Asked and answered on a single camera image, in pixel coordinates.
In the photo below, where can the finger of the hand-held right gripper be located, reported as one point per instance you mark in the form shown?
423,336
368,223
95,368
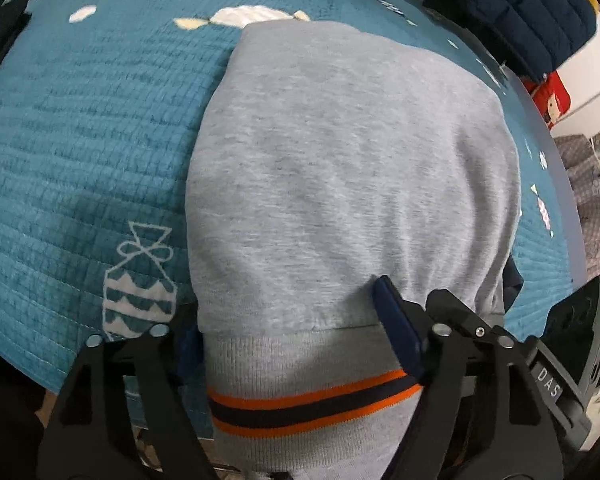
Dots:
460,312

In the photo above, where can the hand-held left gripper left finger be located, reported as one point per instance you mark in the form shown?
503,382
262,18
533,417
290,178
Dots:
145,360

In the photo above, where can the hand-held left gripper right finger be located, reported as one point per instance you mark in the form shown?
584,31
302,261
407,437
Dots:
405,330

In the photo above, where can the grey and navy zip jacket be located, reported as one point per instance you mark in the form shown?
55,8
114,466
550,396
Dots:
350,185

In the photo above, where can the patterned tablecloth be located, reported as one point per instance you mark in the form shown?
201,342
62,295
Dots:
592,195

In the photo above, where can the red cartoon bag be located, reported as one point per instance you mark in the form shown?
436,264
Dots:
550,100

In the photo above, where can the teal quilted bed mat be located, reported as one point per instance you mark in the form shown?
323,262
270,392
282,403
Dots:
90,125

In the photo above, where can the yellow and navy puffer jacket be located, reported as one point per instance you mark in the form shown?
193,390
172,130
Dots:
520,5

